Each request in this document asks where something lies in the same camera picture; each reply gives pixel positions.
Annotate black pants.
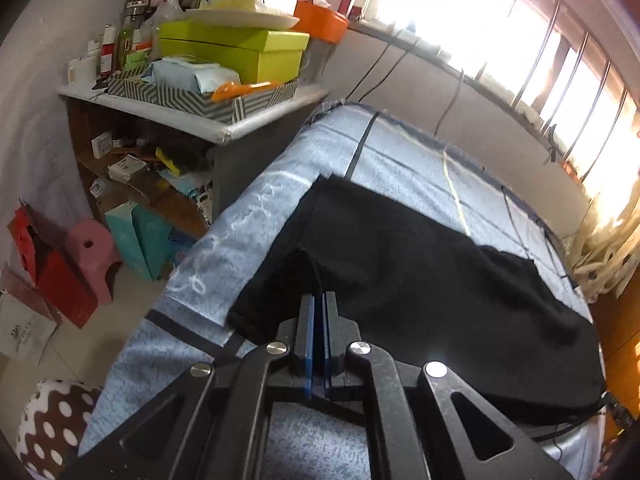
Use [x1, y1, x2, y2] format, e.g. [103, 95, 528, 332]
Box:
[228, 177, 605, 425]

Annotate blue patterned bed sheet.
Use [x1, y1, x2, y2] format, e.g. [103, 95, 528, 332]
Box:
[80, 104, 605, 479]

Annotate teal paper bag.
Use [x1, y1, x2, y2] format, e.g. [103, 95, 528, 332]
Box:
[104, 202, 172, 281]

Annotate white shelf unit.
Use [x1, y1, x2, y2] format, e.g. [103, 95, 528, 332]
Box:
[58, 84, 328, 238]

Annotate pink plastic stool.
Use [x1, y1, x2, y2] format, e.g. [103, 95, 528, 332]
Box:
[64, 219, 122, 306]

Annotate brown polka dot cushion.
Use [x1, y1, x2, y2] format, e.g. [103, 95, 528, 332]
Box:
[15, 379, 101, 479]

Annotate red paper bag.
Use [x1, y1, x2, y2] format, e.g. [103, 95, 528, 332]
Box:
[8, 203, 98, 328]

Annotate white paper bag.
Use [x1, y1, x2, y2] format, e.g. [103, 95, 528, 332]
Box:
[0, 294, 56, 363]

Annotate white patterned curtain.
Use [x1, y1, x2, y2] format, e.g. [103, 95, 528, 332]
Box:
[565, 191, 639, 304]

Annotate lime green box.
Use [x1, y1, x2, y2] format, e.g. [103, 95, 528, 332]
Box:
[158, 21, 309, 84]

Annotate orange box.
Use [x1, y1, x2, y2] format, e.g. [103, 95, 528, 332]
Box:
[292, 0, 348, 44]

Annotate striped black white tray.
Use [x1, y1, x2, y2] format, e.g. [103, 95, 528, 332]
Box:
[106, 70, 298, 125]

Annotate white plate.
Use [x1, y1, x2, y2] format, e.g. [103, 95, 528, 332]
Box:
[186, 9, 299, 30]

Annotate orange plastic handle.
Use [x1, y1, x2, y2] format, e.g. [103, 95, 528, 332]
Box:
[210, 81, 279, 103]

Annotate black charging cable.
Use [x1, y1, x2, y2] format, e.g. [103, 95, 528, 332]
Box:
[344, 29, 417, 104]

